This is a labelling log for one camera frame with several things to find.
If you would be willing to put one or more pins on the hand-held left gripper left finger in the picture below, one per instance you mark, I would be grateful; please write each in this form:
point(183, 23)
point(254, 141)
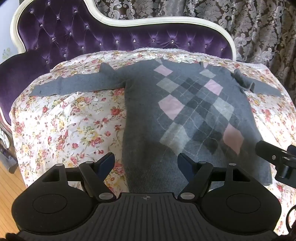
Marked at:
point(105, 163)

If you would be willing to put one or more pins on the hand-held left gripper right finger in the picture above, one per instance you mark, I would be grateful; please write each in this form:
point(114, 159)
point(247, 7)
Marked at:
point(185, 164)

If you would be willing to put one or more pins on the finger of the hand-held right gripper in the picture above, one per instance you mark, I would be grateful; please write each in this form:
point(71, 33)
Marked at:
point(270, 153)
point(286, 172)

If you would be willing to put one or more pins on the grey argyle sweater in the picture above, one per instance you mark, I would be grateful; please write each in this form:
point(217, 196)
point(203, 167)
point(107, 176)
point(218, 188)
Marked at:
point(143, 115)

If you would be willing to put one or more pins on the floral bedspread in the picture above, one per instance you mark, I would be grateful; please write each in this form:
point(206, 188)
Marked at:
point(57, 120)

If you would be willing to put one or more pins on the purple tufted headboard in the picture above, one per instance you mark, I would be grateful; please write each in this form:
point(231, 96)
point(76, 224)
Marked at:
point(92, 39)

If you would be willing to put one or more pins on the brown damask curtain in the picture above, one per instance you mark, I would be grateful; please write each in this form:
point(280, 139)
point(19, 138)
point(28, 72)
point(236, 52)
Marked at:
point(254, 23)

